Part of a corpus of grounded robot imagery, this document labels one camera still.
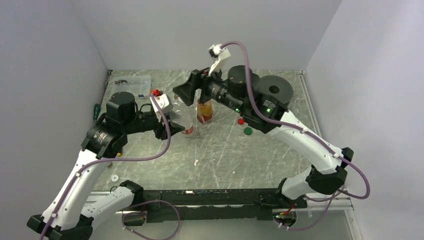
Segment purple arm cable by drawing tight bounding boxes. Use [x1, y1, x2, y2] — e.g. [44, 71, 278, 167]
[38, 94, 172, 240]
[221, 41, 371, 200]

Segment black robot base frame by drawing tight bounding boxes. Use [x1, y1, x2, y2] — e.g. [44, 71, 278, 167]
[125, 188, 308, 223]

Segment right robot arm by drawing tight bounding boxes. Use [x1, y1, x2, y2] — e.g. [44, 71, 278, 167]
[172, 65, 353, 208]

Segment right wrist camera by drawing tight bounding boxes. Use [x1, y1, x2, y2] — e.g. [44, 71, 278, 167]
[208, 44, 231, 77]

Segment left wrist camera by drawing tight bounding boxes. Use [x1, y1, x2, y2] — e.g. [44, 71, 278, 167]
[149, 89, 174, 122]

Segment green handle screwdriver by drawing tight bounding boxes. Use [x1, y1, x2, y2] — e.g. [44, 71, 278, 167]
[93, 103, 101, 124]

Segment clear bottle red label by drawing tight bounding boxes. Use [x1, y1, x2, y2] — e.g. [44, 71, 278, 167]
[181, 119, 195, 138]

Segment gold red tea bottle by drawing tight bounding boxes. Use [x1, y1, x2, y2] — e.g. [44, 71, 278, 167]
[196, 100, 213, 124]

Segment black spool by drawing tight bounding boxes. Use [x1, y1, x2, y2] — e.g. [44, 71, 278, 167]
[254, 75, 294, 109]

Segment clear bottle white cap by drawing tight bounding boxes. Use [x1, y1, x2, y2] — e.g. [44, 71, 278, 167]
[168, 94, 193, 129]

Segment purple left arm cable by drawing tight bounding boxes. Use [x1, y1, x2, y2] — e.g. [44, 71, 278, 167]
[38, 94, 172, 240]

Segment claw hammer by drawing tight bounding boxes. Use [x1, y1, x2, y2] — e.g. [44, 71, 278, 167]
[114, 79, 128, 85]

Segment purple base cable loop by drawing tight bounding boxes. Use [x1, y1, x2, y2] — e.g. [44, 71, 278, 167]
[121, 199, 181, 240]

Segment clear plastic organizer box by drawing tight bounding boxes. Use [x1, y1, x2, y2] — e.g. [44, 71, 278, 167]
[111, 75, 152, 98]

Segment white tea bottle cap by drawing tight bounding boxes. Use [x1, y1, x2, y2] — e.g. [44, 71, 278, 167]
[110, 174, 119, 183]

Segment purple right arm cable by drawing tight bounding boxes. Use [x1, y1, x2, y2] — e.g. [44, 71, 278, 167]
[221, 41, 371, 200]

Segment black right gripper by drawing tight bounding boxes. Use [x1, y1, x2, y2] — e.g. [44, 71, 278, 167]
[172, 61, 246, 115]

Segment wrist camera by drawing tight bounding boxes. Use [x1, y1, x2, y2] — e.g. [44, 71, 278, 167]
[208, 44, 231, 77]
[149, 89, 174, 122]

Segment green bottle cap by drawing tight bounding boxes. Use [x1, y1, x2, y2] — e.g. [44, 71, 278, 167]
[243, 127, 253, 136]

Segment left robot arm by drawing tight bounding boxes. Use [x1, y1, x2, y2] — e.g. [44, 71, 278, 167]
[26, 90, 183, 240]

